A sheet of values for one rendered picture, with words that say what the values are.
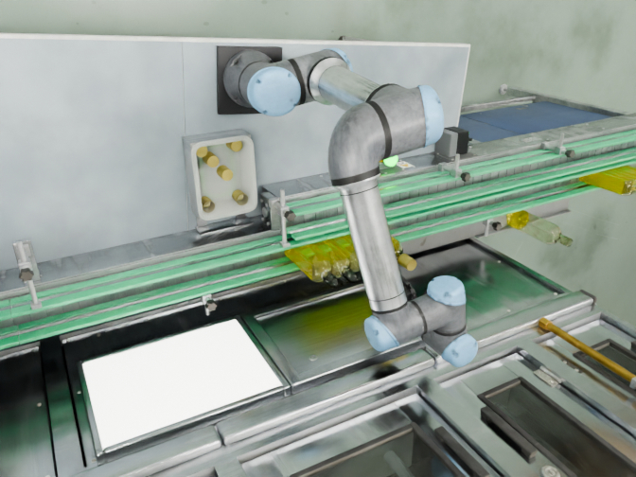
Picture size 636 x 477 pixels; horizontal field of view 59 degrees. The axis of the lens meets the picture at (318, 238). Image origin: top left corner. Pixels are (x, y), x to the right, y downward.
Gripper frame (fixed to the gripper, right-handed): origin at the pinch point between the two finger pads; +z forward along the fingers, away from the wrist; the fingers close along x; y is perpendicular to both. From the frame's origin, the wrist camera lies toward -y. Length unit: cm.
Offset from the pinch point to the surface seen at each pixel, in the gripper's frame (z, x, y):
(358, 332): -2.0, 12.8, 8.2
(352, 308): 9.0, 12.8, 3.4
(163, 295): 27, 4, 52
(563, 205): 31, 10, -106
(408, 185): 24.8, -14.1, -25.3
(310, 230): 24.8, -6.1, 8.4
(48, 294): 28, -3, 78
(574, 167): 24, -8, -100
